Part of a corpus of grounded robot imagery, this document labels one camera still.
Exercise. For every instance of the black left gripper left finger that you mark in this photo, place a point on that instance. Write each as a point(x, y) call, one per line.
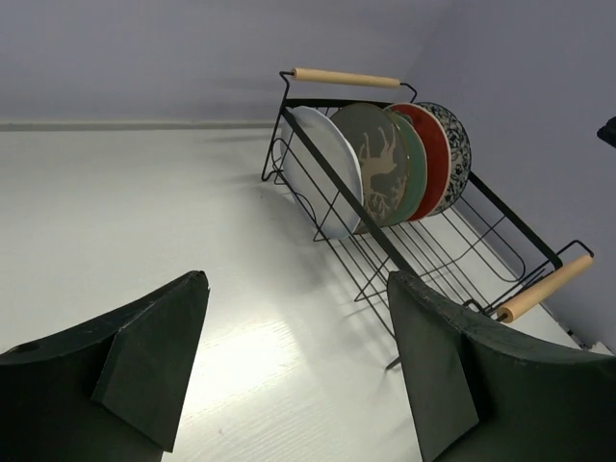
point(108, 389)

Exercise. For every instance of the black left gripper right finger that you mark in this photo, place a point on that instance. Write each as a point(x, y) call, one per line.
point(482, 391)

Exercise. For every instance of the blue floral plate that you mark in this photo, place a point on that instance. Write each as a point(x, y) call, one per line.
point(461, 155)

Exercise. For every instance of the green glass plate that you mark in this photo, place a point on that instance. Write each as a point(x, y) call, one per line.
point(414, 163)

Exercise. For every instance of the white deep plate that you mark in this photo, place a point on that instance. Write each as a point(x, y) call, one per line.
point(309, 150)

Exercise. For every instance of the grey reindeer plate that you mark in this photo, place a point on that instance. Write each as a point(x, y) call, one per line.
point(382, 154)

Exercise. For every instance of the red teal plate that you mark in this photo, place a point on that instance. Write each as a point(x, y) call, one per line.
point(435, 152)

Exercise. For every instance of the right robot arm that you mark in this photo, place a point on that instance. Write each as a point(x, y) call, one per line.
point(607, 133)

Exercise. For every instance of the black wire dish rack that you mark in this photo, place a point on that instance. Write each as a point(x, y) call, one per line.
point(444, 250)

